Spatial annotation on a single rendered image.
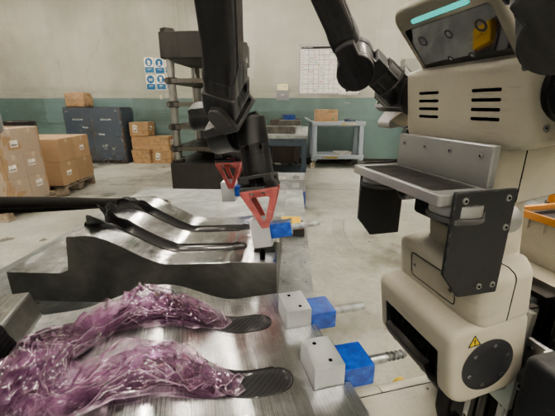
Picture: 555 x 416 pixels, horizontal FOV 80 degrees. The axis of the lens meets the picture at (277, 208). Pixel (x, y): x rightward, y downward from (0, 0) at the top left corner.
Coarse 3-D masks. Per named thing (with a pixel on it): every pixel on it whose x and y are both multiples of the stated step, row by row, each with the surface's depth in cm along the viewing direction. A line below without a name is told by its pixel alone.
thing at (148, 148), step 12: (132, 132) 674; (144, 132) 671; (132, 144) 682; (144, 144) 681; (156, 144) 679; (168, 144) 676; (132, 156) 688; (144, 156) 686; (156, 156) 685; (168, 156) 682
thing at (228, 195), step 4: (236, 180) 93; (224, 184) 89; (236, 184) 92; (224, 188) 89; (228, 188) 89; (236, 188) 90; (224, 192) 90; (228, 192) 90; (232, 192) 90; (236, 192) 90; (224, 196) 90; (228, 196) 90; (232, 196) 90; (236, 196) 92; (224, 200) 90; (228, 200) 90; (232, 200) 90
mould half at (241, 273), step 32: (160, 224) 72; (192, 224) 78; (224, 224) 78; (64, 256) 68; (96, 256) 59; (128, 256) 59; (160, 256) 61; (192, 256) 62; (224, 256) 61; (256, 256) 61; (32, 288) 62; (64, 288) 62; (96, 288) 61; (128, 288) 61; (192, 288) 60; (224, 288) 60; (256, 288) 60
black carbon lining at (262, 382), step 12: (240, 324) 48; (252, 324) 48; (264, 324) 48; (0, 336) 38; (0, 348) 39; (240, 372) 39; (252, 372) 39; (264, 372) 39; (276, 372) 39; (288, 372) 39; (252, 384) 38; (264, 384) 38; (276, 384) 38; (288, 384) 38; (240, 396) 36; (252, 396) 36; (264, 396) 36
